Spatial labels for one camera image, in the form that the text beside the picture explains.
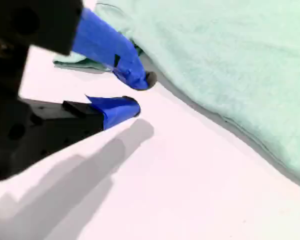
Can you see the black-blue fixed gripper finger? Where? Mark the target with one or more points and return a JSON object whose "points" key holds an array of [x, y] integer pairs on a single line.
{"points": [[115, 112]]}

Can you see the pale green t-shirt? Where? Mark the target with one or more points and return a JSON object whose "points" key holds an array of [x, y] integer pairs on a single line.
{"points": [[215, 62]]}

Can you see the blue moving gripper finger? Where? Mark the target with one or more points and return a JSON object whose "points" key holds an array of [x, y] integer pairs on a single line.
{"points": [[102, 42]]}

